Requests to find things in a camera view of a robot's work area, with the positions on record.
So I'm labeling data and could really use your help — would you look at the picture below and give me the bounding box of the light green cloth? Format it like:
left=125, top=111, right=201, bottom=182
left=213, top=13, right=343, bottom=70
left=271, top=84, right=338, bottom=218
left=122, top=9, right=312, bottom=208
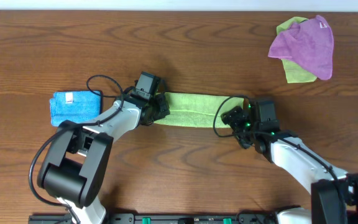
left=154, top=92, right=227, bottom=128

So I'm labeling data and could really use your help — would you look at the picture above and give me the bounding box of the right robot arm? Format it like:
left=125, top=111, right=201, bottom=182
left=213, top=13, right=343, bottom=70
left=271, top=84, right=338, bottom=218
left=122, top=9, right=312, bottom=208
left=221, top=105, right=358, bottom=223

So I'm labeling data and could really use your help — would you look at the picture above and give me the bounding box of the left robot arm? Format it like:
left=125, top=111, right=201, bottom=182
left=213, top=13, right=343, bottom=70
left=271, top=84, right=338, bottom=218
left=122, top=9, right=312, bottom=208
left=37, top=93, right=170, bottom=223

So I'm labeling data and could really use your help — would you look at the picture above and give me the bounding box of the folded blue cloth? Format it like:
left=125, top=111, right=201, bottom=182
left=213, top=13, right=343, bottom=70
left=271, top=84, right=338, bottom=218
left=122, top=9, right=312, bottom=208
left=49, top=91, right=102, bottom=127

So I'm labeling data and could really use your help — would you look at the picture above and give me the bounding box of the purple cloth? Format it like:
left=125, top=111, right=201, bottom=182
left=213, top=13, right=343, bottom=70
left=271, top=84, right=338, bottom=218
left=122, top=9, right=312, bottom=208
left=268, top=15, right=334, bottom=80

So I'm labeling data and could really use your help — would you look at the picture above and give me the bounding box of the left black cable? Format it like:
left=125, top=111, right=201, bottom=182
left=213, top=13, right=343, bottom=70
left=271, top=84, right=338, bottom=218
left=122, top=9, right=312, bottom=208
left=28, top=74, right=136, bottom=224

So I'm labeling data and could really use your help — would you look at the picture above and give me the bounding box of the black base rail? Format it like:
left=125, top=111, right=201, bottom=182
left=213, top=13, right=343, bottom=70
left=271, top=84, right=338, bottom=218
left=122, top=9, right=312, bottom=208
left=27, top=212, right=292, bottom=224

